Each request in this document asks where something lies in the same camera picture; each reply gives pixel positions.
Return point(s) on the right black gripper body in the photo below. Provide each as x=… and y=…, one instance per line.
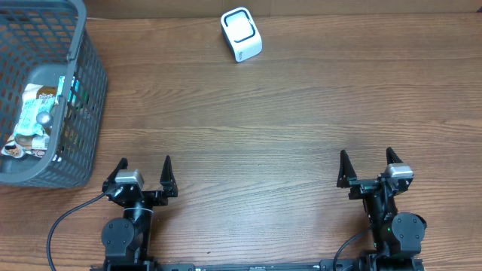
x=369, y=184

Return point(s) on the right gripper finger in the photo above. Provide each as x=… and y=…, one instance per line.
x=346, y=173
x=392, y=157

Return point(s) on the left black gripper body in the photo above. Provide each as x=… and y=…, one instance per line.
x=152, y=200

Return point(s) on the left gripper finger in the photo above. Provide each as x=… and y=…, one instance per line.
x=167, y=179
x=123, y=164

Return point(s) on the mint green snack bar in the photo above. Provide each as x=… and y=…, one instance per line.
x=27, y=124

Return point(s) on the brown snack pouch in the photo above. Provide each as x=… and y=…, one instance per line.
x=34, y=145

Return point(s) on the yellow oil bottle silver cap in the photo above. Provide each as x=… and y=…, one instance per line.
x=44, y=119

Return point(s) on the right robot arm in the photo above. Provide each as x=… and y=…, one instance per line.
x=397, y=236

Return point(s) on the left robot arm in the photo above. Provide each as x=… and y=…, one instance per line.
x=127, y=239

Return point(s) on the white barcode scanner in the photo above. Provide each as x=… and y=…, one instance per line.
x=241, y=34

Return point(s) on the grey plastic mesh basket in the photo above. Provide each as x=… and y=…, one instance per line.
x=46, y=43

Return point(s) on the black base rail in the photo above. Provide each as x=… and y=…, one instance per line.
x=323, y=265

